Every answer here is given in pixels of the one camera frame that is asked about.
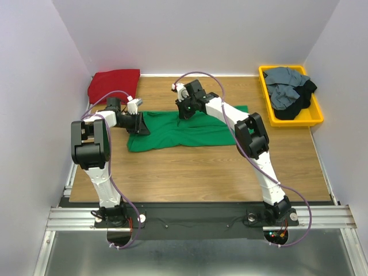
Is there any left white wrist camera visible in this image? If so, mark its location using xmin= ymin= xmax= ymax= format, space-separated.
xmin=126 ymin=96 xmax=143 ymax=115

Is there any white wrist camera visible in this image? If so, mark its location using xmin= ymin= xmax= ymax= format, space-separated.
xmin=171 ymin=83 xmax=189 ymax=102
xmin=126 ymin=96 xmax=143 ymax=115

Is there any green t shirt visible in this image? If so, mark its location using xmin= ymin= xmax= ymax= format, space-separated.
xmin=126 ymin=111 xmax=235 ymax=152

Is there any black t shirt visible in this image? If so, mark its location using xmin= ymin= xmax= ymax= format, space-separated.
xmin=274 ymin=80 xmax=317 ymax=120

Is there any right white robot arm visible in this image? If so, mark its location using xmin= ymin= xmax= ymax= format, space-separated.
xmin=171 ymin=79 xmax=291 ymax=224

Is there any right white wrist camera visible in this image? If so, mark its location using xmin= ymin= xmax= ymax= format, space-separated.
xmin=171 ymin=83 xmax=189 ymax=102

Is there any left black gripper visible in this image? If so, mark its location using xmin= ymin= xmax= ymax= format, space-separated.
xmin=116 ymin=112 xmax=151 ymax=135

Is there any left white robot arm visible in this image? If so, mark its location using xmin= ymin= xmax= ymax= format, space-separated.
xmin=71 ymin=96 xmax=150 ymax=227

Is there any folded red t shirt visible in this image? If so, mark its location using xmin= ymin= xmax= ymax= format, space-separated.
xmin=87 ymin=69 xmax=140 ymax=104

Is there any aluminium frame rail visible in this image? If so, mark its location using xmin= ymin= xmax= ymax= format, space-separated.
xmin=47 ymin=205 xmax=357 ymax=231

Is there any grey blue t shirt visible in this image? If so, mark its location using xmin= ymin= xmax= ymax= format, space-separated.
xmin=263 ymin=67 xmax=310 ymax=110

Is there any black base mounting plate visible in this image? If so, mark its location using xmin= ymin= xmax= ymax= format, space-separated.
xmin=91 ymin=202 xmax=298 ymax=242

